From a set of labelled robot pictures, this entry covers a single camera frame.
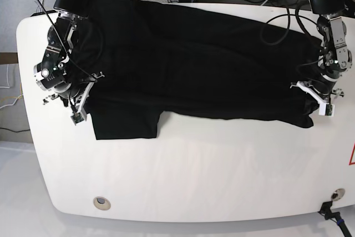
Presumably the table grommet hole left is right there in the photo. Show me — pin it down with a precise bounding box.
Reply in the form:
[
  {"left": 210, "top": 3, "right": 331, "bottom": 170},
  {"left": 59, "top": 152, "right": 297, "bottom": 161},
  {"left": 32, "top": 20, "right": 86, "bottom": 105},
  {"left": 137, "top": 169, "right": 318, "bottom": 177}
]
[{"left": 93, "top": 196, "right": 111, "bottom": 211}]

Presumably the black T-shirt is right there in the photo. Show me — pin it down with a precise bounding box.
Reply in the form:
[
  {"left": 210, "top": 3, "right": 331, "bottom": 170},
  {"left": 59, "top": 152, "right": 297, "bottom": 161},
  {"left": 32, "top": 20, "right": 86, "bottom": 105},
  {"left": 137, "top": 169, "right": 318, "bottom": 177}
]
[{"left": 72, "top": 0, "right": 320, "bottom": 140}]

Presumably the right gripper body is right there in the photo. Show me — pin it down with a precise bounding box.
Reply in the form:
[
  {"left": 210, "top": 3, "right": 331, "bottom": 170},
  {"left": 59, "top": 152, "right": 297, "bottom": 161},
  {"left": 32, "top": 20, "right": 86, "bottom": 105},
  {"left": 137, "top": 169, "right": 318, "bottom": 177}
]
[{"left": 57, "top": 80, "right": 90, "bottom": 107}]

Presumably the red warning triangle sticker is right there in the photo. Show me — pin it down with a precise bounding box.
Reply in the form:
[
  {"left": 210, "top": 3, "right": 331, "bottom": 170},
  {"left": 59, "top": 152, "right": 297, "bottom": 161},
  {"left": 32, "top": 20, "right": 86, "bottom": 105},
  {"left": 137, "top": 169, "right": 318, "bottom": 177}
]
[{"left": 349, "top": 145, "right": 355, "bottom": 165}]

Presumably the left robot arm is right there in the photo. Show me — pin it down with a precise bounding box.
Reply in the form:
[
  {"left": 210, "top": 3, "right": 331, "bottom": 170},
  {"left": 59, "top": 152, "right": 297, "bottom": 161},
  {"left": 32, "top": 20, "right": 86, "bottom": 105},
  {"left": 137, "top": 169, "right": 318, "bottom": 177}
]
[{"left": 294, "top": 0, "right": 354, "bottom": 104}]

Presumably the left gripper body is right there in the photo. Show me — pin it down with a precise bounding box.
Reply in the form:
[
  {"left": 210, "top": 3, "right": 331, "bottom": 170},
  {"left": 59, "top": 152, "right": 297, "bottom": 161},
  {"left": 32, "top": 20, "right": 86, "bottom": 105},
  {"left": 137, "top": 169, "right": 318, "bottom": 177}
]
[{"left": 311, "top": 74, "right": 337, "bottom": 101}]

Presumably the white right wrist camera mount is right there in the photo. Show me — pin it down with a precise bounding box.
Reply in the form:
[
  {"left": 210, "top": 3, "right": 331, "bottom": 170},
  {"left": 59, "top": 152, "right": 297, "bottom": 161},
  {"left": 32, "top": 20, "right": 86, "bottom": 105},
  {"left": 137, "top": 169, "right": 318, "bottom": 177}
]
[{"left": 70, "top": 72, "right": 105, "bottom": 125}]

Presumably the white cable on floor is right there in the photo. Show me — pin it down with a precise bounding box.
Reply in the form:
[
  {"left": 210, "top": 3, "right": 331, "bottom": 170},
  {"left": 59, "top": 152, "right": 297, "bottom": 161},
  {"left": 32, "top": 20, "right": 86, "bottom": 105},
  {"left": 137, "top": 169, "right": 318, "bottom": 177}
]
[{"left": 0, "top": 64, "right": 23, "bottom": 109}]

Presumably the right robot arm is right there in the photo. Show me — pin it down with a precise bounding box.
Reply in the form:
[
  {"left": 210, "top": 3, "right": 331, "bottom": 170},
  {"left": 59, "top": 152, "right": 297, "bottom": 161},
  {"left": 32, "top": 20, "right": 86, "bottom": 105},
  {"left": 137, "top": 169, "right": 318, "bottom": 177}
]
[{"left": 34, "top": 0, "right": 97, "bottom": 107}]

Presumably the silver table grommet right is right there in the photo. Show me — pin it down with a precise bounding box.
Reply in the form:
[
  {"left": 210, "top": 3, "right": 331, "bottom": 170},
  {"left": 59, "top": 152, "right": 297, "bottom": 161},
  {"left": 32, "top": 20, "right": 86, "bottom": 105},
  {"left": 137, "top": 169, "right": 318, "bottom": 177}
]
[{"left": 331, "top": 188, "right": 346, "bottom": 201}]

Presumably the black clamp with cable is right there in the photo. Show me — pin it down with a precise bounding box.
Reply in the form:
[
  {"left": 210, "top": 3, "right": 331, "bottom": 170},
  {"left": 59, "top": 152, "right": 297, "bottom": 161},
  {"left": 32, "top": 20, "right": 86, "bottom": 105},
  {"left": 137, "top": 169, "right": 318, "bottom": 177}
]
[{"left": 318, "top": 201, "right": 352, "bottom": 237}]

